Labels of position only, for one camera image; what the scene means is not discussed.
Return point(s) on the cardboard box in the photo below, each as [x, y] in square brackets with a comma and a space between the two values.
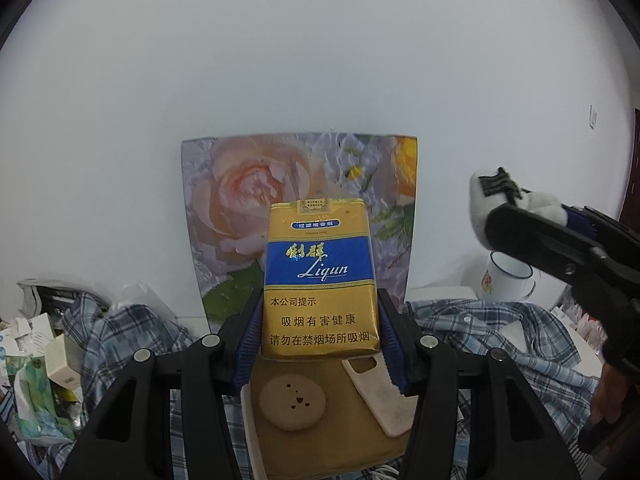
[340, 440]

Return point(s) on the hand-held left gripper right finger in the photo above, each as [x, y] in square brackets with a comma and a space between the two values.
[395, 350]

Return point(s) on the white carton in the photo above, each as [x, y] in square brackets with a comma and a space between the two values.
[30, 332]

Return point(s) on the brown door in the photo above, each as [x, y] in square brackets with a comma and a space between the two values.
[634, 170]

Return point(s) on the white enamel mug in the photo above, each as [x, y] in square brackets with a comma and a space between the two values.
[505, 280]

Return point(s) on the white wall switch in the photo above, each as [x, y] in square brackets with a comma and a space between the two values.
[593, 119]

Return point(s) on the blue plaid shirt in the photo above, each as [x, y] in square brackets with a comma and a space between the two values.
[500, 335]

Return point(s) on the gold blue cigarette pack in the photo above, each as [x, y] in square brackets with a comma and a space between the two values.
[320, 285]

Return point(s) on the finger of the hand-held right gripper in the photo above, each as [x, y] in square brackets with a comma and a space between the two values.
[540, 240]
[600, 232]

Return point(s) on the green patterned tissue pack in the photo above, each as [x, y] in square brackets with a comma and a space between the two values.
[37, 400]

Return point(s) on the small cream carton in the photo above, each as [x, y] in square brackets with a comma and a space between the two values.
[62, 365]

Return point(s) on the clear plastic bag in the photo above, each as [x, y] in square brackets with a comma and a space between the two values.
[140, 302]

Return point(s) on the floral print board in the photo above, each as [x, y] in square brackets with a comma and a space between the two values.
[225, 200]

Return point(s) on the beige phone case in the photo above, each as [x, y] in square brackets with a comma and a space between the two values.
[385, 410]

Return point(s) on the beige round disc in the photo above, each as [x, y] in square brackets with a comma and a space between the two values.
[285, 410]

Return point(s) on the grey bag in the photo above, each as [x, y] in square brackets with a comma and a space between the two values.
[55, 295]

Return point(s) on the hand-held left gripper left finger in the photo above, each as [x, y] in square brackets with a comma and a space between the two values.
[248, 345]

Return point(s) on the person's right hand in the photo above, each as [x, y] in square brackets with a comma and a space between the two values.
[610, 390]

